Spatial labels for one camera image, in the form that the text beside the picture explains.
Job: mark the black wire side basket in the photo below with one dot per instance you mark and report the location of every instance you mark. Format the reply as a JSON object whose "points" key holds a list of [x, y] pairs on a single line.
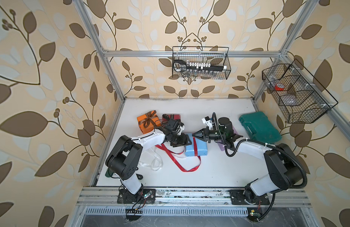
{"points": [[305, 99]]}

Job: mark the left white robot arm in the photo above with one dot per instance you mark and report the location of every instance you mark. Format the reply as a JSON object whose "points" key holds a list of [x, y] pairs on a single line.
{"points": [[125, 155]]}

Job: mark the orange gift box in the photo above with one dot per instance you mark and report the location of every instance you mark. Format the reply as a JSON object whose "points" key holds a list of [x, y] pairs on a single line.
{"points": [[148, 122]]}

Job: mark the dark red gift box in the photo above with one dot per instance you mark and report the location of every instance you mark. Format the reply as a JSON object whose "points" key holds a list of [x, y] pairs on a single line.
{"points": [[167, 117]]}

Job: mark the brown satin ribbon bow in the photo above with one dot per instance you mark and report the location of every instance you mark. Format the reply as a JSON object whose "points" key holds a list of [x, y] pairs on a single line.
{"points": [[149, 119]]}

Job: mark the green plastic tool case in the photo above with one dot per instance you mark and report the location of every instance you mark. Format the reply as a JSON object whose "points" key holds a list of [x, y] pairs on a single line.
{"points": [[259, 128]]}

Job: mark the purple gift box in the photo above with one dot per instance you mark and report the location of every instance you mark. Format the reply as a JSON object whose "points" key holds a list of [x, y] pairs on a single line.
{"points": [[229, 136]]}

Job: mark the white satin ribbon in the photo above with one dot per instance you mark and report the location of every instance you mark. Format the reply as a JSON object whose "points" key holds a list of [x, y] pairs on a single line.
{"points": [[151, 159]]}

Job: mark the blue gift box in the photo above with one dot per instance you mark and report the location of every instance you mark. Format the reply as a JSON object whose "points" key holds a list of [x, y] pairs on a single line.
{"points": [[197, 148]]}

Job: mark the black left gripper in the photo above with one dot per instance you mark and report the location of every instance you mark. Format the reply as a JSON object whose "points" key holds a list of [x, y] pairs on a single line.
{"points": [[183, 141]]}

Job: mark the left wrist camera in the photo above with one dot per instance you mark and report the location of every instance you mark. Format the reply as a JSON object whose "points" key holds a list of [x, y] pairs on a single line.
{"points": [[175, 126]]}

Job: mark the red item in basket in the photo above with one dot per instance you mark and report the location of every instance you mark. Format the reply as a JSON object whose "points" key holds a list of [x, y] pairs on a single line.
{"points": [[279, 87]]}

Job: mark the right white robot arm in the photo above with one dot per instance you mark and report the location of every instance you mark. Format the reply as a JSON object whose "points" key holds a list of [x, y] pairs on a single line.
{"points": [[284, 170]]}

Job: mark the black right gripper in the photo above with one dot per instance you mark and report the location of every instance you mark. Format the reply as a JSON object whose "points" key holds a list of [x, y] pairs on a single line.
{"points": [[206, 132]]}

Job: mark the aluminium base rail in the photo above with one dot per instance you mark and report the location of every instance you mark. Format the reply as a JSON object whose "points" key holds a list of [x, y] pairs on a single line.
{"points": [[170, 201]]}

